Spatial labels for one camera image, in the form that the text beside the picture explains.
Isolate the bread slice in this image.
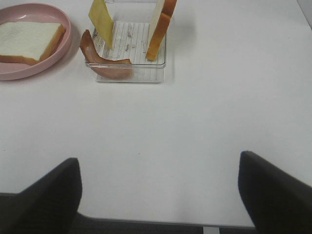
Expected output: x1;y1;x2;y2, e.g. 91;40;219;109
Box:
0;21;66;65
146;0;177;61

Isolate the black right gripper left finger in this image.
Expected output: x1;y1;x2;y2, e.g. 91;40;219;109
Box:
0;158;82;234

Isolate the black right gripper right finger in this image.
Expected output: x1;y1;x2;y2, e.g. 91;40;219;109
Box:
238;151;312;234

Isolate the yellow cheese slice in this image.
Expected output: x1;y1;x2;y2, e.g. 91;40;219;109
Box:
89;0;114;49

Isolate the clear right plastic tray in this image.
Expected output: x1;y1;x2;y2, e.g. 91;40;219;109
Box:
90;0;166;83

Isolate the pink round plate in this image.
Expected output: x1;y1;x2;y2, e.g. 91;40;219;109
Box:
0;3;72;80

